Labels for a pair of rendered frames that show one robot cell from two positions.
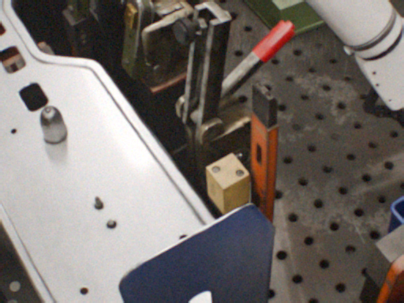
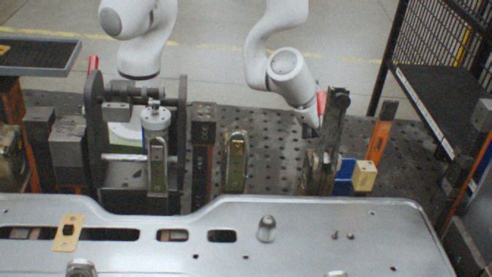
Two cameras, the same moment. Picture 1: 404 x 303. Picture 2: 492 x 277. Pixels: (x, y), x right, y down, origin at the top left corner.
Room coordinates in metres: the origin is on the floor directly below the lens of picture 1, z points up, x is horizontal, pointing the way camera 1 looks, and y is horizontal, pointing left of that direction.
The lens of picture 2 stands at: (0.42, 0.73, 1.63)
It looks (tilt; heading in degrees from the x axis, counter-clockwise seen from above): 37 degrees down; 291
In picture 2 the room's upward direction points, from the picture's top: 6 degrees clockwise
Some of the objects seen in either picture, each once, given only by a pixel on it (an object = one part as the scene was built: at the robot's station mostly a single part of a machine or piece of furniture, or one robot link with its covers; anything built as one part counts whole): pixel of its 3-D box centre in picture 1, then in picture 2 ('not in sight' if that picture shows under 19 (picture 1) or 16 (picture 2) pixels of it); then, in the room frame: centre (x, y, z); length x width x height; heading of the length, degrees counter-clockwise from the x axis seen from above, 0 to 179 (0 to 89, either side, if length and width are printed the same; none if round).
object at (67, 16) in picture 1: (87, 76); (159, 240); (0.81, 0.18, 0.84); 0.04 x 0.03 x 0.29; 29
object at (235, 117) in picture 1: (222, 197); (307, 217); (0.54, -0.02, 0.88); 0.07 x 0.06 x 0.35; 119
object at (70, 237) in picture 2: not in sight; (68, 230); (0.87, 0.35, 1.01); 0.08 x 0.04 x 0.01; 118
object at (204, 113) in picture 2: not in sight; (200, 188); (0.78, 0.05, 0.91); 0.07 x 0.05 x 0.42; 119
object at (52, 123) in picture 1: (52, 125); (266, 229); (0.57, 0.18, 1.02); 0.03 x 0.03 x 0.07
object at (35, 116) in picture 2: not in sight; (54, 187); (1.06, 0.20, 0.90); 0.05 x 0.05 x 0.40; 29
